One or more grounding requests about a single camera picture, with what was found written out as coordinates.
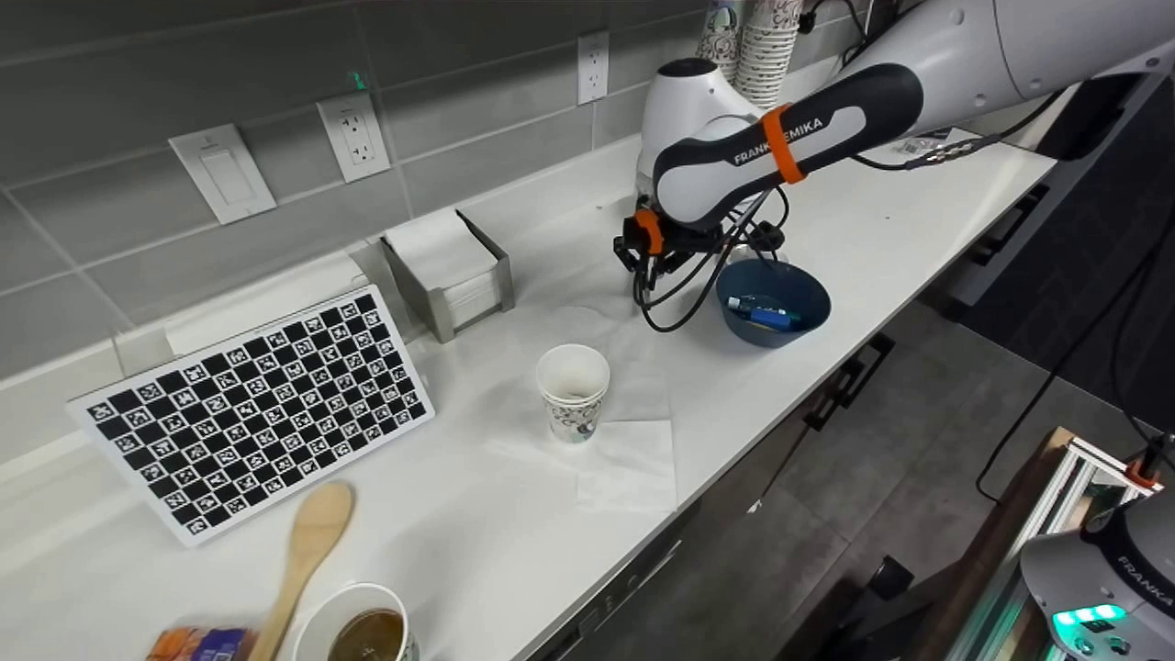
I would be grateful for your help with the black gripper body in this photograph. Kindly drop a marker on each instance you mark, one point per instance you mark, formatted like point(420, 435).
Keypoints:
point(643, 241)

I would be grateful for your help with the grey robot base green light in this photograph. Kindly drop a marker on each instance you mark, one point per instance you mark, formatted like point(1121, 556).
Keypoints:
point(1103, 590)

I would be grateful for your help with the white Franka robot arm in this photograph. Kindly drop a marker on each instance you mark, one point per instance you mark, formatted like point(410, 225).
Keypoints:
point(979, 50)

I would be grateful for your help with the blue pen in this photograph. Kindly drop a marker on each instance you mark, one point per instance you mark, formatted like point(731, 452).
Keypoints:
point(761, 312)

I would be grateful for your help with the blue bowl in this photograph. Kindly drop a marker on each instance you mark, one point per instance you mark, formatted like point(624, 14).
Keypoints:
point(774, 329)

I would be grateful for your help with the empty patterned paper cup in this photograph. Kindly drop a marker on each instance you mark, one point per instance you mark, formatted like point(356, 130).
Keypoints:
point(572, 394)

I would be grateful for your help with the metal napkin holder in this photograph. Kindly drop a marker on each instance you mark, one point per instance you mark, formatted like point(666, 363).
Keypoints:
point(448, 271)

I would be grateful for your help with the white paper napkin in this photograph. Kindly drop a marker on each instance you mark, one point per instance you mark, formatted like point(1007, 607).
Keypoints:
point(624, 459)

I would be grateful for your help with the tall paper cup stack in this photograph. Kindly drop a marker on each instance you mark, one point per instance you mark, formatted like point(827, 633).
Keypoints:
point(767, 43)

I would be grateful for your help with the black white checkerboard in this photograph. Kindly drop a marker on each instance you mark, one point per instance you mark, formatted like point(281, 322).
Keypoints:
point(259, 410)

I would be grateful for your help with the wooden spoon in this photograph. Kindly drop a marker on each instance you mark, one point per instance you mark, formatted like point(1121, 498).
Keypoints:
point(307, 556)

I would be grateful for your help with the orange blue packet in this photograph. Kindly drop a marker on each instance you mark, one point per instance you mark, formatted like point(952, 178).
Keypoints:
point(199, 643)

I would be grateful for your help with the white wall outlet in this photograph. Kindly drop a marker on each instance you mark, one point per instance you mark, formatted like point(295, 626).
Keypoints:
point(355, 134)
point(594, 65)

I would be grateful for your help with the white light switch plate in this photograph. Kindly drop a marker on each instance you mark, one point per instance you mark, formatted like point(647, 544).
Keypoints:
point(223, 175)

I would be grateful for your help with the wooden white frame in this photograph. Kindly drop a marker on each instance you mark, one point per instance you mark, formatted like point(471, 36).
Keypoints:
point(1077, 473)

